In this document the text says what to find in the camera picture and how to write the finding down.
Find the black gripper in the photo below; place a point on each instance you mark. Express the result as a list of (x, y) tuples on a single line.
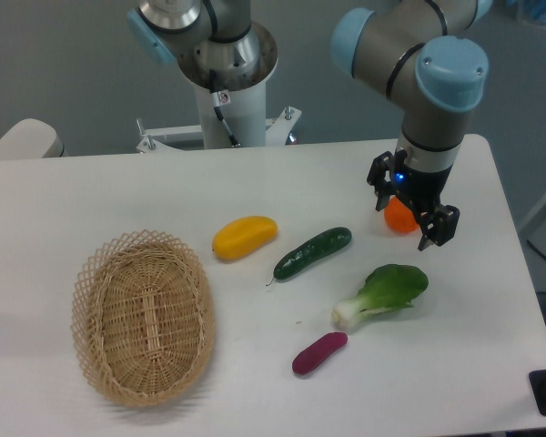
[(417, 190)]

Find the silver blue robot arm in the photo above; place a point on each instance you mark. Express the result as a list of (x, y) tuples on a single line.
[(412, 55)]

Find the green cucumber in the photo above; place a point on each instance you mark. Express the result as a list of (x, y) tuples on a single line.
[(319, 247)]

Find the orange toy fruit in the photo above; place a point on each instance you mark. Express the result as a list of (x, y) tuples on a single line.
[(399, 218)]

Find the green bok choy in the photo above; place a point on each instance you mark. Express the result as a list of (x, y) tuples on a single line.
[(386, 289)]

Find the yellow mango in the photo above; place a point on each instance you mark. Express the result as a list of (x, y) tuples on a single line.
[(243, 236)]

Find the purple sweet potato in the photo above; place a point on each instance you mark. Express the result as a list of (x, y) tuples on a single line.
[(318, 352)]

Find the woven wicker basket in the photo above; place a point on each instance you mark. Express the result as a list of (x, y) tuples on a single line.
[(143, 320)]

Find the white chair back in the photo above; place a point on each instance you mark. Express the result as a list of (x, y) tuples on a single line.
[(31, 139)]

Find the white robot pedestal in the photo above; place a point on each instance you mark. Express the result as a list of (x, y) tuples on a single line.
[(230, 85)]

